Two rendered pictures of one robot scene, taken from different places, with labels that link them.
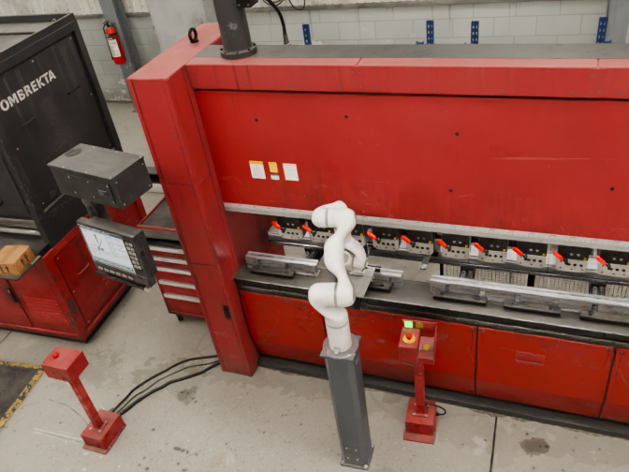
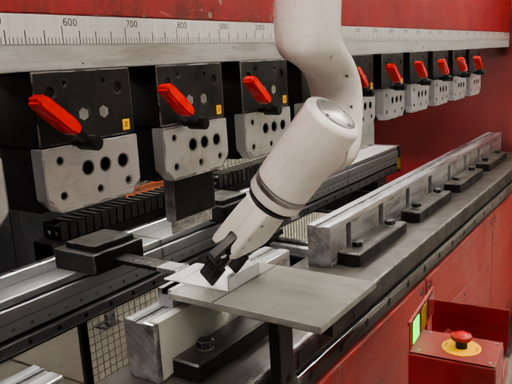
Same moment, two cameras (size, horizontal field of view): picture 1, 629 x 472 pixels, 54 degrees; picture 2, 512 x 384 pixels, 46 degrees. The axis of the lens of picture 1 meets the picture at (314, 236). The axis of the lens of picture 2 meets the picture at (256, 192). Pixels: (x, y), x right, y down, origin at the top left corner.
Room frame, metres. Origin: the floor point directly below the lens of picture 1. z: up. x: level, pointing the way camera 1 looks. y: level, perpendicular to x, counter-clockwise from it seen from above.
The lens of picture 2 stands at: (2.66, 0.66, 1.34)
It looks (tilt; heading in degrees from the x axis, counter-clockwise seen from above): 12 degrees down; 279
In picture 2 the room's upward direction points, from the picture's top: 3 degrees counter-clockwise
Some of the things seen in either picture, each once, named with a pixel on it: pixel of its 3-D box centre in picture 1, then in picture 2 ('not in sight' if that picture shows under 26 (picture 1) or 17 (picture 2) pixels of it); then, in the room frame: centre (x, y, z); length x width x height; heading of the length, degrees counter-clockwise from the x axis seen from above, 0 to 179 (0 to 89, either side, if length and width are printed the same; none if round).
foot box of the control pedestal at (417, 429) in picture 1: (420, 420); not in sight; (2.42, -0.48, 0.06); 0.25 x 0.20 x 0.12; 159
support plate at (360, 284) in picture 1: (355, 281); (272, 290); (2.78, -0.19, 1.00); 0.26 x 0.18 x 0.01; 154
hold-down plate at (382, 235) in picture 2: (460, 298); (374, 241); (2.60, -0.78, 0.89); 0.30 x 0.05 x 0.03; 64
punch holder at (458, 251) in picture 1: (456, 242); (345, 91); (2.66, -0.78, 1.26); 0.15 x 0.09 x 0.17; 64
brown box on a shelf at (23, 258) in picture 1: (8, 259); not in sight; (3.54, 2.11, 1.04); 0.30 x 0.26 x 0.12; 67
